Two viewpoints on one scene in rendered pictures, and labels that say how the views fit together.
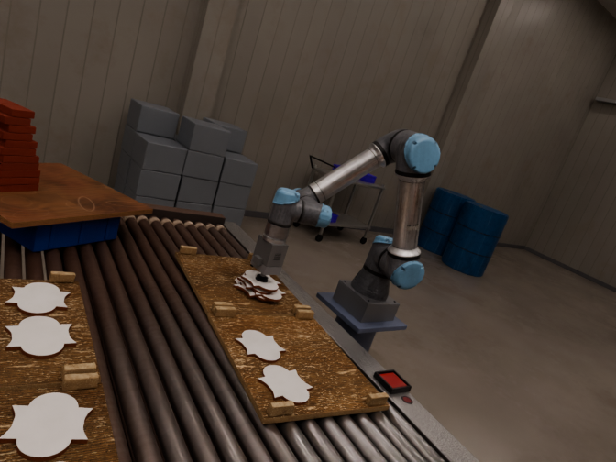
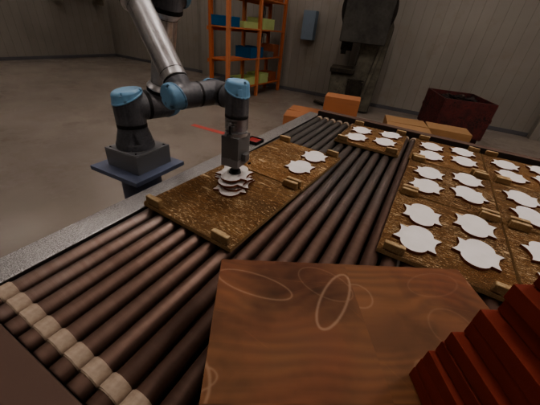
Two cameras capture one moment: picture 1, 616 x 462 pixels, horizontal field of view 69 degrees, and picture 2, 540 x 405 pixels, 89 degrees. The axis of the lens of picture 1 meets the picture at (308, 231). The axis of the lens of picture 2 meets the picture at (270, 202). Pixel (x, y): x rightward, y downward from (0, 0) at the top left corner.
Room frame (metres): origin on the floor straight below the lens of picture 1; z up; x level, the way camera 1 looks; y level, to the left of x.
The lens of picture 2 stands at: (1.65, 0.94, 1.44)
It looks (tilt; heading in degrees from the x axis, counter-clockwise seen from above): 32 degrees down; 243
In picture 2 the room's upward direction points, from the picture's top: 7 degrees clockwise
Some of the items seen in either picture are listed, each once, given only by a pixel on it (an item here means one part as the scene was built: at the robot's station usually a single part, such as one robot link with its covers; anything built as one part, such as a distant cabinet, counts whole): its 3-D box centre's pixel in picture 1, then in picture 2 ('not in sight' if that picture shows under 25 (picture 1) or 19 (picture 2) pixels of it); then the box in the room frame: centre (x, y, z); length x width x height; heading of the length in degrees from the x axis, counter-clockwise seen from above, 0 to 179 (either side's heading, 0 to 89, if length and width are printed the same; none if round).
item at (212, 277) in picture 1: (239, 283); (228, 197); (1.41, 0.16, 0.93); 0.41 x 0.35 x 0.02; 34
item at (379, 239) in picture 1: (386, 253); (130, 105); (1.68, -0.31, 1.12); 0.13 x 0.12 x 0.14; 23
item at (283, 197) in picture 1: (284, 207); (236, 98); (1.37, 0.09, 1.24); 0.09 x 0.08 x 0.11; 113
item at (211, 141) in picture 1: (185, 174); not in sight; (4.34, 1.32, 0.55); 1.10 x 0.74 x 1.10; 130
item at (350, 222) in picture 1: (338, 201); not in sight; (5.88, -0.26, 0.48); 1.07 x 0.60 x 0.97; 129
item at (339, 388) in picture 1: (292, 358); (288, 161); (1.06, -0.07, 0.93); 0.41 x 0.35 x 0.02; 34
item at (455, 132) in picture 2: not in sight; (422, 143); (-2.02, -1.63, 0.22); 1.24 x 0.85 x 0.45; 136
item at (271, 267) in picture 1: (266, 252); (238, 148); (1.36, 0.10, 1.08); 0.10 x 0.09 x 0.16; 133
